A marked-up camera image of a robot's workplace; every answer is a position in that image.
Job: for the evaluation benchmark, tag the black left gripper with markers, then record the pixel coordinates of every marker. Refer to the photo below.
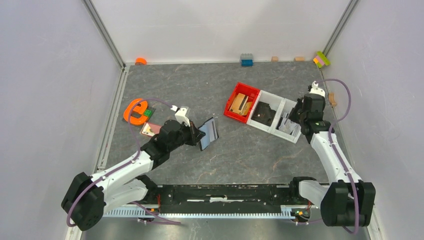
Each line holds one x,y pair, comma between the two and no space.
195,133

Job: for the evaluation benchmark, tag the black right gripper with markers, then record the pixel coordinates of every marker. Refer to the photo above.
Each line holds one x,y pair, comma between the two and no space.
292,115

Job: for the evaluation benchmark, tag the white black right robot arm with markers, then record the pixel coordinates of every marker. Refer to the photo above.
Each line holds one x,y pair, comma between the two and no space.
348,201

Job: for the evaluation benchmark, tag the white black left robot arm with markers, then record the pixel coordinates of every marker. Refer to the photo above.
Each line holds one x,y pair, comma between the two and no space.
90,196

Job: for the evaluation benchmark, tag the white cards in bin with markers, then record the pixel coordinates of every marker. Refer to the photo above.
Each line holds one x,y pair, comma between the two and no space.
285,125

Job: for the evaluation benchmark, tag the stack of gold credit cards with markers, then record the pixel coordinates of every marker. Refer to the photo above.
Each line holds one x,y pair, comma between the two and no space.
240,105

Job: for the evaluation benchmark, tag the white plastic bin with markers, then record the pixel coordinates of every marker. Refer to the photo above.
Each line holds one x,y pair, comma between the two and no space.
273,100
286,105

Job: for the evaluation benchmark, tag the curved wooden arch block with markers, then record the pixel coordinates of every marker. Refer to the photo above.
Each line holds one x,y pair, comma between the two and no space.
332,100

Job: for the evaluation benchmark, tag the pink wooden block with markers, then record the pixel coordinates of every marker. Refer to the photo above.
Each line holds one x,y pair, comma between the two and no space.
150,129

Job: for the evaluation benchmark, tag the red plastic bin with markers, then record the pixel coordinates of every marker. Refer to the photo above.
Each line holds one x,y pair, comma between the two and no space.
251,92

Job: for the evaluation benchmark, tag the green lego brick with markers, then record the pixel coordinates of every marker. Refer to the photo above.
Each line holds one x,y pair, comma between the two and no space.
149,112

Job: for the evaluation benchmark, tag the green pink lego stack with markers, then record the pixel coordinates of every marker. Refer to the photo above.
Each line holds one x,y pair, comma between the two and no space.
321,60

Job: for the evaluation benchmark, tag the orange letter toy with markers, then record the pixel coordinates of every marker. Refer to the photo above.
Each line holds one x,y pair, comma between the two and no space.
134,114

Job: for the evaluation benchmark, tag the blue grey lego block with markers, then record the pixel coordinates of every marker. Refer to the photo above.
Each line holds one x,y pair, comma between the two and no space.
246,60

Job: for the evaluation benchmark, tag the orange round toy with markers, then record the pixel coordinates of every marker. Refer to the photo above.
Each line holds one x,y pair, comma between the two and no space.
140,61

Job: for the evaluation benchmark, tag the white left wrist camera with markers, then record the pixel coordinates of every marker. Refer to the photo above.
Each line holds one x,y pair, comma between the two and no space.
181,115

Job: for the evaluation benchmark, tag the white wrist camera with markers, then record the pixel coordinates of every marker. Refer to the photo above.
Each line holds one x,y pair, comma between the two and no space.
314,88
181,115

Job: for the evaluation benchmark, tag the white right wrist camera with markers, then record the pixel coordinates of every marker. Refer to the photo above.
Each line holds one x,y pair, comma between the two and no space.
314,88

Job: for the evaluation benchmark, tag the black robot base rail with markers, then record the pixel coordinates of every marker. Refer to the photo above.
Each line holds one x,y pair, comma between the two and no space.
222,198

